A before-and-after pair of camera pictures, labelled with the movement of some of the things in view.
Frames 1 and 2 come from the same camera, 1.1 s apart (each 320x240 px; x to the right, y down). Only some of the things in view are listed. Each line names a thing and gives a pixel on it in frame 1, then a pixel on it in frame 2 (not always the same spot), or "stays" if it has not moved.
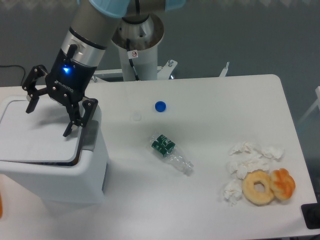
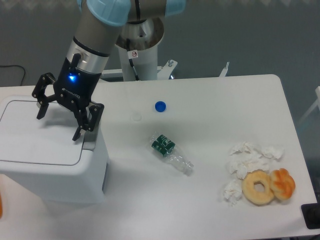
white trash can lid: (38, 137) stays
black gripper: (68, 78) -> (74, 86)
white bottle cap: (136, 117) stays
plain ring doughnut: (249, 193) stays
